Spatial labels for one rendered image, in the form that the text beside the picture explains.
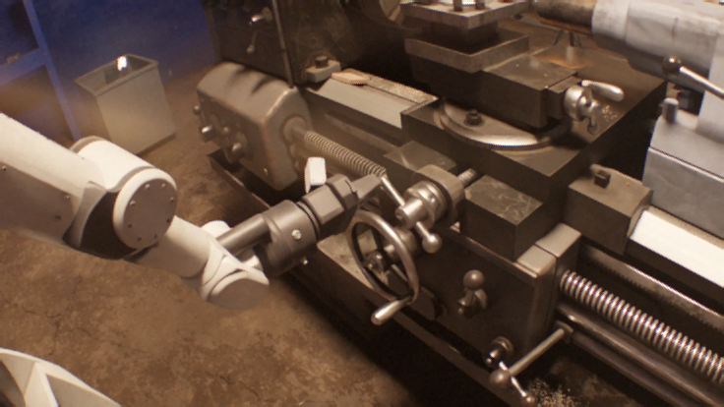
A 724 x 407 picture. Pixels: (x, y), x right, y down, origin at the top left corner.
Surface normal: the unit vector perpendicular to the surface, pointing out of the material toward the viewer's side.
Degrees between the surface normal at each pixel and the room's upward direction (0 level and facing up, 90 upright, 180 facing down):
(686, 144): 62
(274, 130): 90
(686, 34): 86
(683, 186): 90
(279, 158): 90
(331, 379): 0
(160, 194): 100
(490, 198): 0
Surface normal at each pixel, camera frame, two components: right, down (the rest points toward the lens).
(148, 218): 0.84, 0.36
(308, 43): 0.62, 0.39
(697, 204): -0.77, 0.45
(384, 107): -0.56, -0.39
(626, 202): -0.14, -0.80
